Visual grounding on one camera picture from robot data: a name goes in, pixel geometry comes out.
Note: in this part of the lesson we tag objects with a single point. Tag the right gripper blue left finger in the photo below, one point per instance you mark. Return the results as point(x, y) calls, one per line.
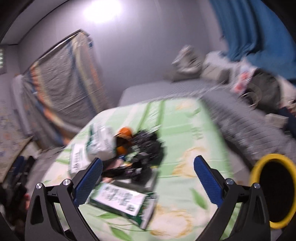
point(53, 212)

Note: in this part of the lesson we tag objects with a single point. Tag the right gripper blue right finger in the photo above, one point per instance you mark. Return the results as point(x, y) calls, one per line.
point(252, 222)

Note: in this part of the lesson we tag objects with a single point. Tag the green white tissue pack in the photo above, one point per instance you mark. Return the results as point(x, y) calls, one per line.
point(135, 206)

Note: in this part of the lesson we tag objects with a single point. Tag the torn white tissue wrapper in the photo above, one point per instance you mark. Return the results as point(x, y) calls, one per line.
point(100, 144)

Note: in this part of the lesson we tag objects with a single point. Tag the orange peel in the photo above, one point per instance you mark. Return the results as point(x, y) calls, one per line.
point(123, 141)

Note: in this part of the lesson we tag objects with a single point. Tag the yellow rimmed trash bin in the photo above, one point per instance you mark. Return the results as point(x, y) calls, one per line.
point(275, 173)

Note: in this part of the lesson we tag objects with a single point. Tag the cartoon print cloth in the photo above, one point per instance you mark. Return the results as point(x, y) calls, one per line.
point(12, 141)

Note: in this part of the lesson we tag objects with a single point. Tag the green floral table cloth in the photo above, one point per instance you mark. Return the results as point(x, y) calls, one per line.
point(149, 189)

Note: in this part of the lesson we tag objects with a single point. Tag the black backpack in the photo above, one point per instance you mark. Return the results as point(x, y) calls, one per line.
point(267, 91)

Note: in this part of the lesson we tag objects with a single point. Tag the striped grey hanging sheet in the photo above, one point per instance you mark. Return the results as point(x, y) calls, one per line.
point(63, 92)

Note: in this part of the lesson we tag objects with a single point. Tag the baby picture pack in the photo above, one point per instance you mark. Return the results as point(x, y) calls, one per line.
point(243, 80)

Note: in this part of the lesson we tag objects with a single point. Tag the grey brown cushion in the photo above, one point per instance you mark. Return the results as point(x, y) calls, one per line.
point(215, 73)

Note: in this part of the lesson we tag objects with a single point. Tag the plush tiger in plastic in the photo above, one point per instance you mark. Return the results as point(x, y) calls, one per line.
point(188, 61)

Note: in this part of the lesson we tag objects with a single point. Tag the blue curtain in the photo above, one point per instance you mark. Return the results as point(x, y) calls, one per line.
point(253, 31)

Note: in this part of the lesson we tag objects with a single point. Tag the wall window vent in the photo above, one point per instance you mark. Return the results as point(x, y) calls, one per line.
point(2, 59)

